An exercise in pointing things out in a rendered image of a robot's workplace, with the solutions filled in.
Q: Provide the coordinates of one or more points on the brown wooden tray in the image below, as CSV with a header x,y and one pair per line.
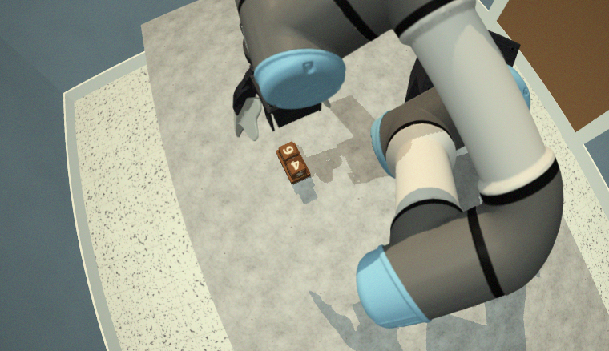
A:
x,y
308,174

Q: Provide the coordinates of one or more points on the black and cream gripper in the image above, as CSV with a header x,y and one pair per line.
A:
x,y
247,107

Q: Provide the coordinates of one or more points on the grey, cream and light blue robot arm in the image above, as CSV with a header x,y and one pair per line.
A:
x,y
436,262

